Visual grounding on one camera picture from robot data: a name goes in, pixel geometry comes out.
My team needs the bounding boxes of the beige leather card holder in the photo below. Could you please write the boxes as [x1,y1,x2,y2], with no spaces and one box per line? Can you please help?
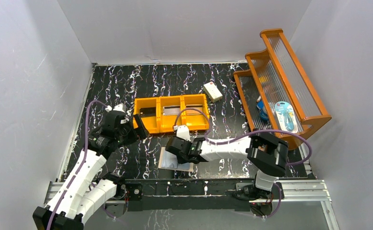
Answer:
[158,147,193,172]

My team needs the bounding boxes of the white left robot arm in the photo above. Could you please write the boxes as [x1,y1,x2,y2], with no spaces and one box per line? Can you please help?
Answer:
[33,109,149,230]

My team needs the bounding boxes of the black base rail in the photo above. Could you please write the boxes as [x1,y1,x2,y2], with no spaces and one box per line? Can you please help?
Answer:
[123,177,285,213]

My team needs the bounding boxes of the yellow bin right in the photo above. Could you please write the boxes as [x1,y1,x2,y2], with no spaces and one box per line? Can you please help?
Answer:
[183,94,210,131]

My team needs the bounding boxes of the yellow bin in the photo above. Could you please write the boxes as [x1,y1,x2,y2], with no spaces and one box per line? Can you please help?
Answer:
[133,97,159,134]
[158,96,182,133]
[183,94,210,131]

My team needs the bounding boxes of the yellow bin middle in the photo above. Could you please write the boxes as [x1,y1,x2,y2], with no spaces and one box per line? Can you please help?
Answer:
[158,96,182,133]

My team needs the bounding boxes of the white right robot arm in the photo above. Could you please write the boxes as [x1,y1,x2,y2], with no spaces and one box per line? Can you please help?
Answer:
[159,132,289,192]

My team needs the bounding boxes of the yellow bin left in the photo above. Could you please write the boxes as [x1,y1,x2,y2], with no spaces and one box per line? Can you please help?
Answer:
[133,97,159,134]

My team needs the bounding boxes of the black VIP card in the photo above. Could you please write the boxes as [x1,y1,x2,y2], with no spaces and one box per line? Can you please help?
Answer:
[139,107,157,119]

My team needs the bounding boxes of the blue packaged item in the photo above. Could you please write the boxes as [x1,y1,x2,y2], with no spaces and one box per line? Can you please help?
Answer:
[274,101,298,133]

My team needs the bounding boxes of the small white box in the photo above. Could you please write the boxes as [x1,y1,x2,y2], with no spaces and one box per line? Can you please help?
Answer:
[203,81,223,102]

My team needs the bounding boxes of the blue item on shelf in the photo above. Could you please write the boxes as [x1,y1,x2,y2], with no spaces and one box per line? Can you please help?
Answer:
[256,96,269,122]

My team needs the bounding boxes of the silver card in bin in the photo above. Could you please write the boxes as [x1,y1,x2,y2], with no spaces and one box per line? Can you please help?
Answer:
[186,104,203,115]

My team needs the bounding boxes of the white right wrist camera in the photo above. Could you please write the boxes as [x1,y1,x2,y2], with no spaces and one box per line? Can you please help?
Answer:
[173,125,191,141]

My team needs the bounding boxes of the orange wooden display shelf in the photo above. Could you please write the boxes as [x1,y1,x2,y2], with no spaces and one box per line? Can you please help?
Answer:
[233,28,331,139]

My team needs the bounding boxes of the white card stack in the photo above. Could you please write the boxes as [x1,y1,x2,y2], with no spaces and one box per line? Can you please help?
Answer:
[163,105,181,116]

